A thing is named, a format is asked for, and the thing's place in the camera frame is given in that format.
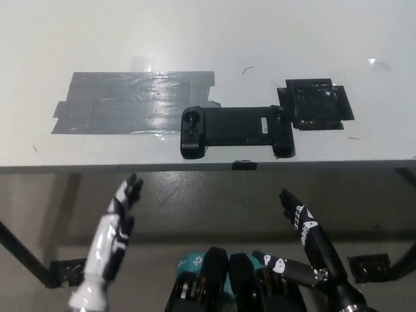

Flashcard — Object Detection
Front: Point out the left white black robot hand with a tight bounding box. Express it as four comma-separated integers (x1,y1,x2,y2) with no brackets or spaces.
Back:
70,174,144,311

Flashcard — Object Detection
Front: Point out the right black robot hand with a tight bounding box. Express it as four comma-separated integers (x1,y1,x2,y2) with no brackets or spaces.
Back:
252,188,347,289

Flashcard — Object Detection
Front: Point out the black mobile game controller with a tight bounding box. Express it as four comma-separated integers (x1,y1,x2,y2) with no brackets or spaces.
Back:
180,104,296,160

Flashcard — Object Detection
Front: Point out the black table leg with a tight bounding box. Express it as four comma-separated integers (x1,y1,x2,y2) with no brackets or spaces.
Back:
0,219,56,289
386,239,416,283

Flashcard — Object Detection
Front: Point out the black tape square patch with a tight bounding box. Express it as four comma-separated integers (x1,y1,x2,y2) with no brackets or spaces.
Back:
276,77,356,133

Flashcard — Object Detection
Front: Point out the grey duct tape patch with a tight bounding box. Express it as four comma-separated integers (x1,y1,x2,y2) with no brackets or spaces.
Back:
50,70,222,136

